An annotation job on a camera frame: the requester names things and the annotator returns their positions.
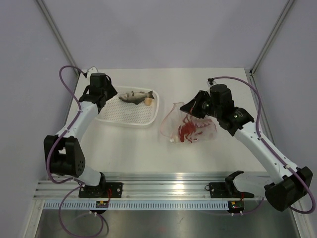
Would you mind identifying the left aluminium frame post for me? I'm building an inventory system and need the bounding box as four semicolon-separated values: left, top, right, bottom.
35;0;77;66

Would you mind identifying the aluminium frame post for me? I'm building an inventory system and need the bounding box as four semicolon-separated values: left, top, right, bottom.
249;0;297;77
35;0;77;66

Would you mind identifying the clear zip top bag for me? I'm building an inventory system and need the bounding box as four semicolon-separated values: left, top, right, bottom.
159;102;217;144

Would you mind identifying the grey toy fish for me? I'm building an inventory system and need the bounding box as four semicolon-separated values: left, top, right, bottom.
118;91;154;105

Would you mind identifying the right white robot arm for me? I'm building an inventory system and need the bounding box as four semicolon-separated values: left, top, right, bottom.
180;84;316;214

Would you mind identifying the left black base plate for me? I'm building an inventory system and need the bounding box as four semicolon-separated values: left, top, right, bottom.
78;182;123;198

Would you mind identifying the right small circuit board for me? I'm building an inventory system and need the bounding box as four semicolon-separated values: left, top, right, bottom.
228;200;245;212

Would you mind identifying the small circuit board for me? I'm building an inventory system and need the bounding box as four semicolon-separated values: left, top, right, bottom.
228;200;245;212
96;201;109;208

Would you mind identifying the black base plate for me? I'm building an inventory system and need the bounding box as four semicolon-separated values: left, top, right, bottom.
78;182;123;198
205;182;255;199

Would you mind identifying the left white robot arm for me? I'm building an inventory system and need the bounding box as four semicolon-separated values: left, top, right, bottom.
44;72;117;197

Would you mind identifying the aluminium mounting rail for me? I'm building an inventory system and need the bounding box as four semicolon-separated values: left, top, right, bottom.
33;172;272;200

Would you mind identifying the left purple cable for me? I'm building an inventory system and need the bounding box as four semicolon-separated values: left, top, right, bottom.
46;65;109;236

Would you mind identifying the green toy leek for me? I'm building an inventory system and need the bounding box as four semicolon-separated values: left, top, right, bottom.
170;135;179;143

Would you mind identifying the red toy lobster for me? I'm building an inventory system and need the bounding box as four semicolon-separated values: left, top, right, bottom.
178;115;205;143

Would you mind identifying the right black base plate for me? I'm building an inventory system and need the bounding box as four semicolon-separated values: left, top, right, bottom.
205;182;255;199

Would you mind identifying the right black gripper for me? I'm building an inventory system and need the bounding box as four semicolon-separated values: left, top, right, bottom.
181;90;222;119

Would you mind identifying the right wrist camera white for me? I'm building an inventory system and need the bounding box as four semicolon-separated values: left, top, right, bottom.
207;78;217;87

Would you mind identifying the white plastic basket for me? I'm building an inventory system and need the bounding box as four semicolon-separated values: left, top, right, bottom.
96;86;159;128

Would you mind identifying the left small circuit board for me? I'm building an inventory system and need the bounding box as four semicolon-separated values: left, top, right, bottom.
96;201;109;208

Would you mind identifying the right aluminium frame post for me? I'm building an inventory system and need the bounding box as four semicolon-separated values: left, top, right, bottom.
249;0;297;77

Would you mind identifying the white slotted cable duct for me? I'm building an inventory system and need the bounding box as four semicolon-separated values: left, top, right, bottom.
44;200;229;211

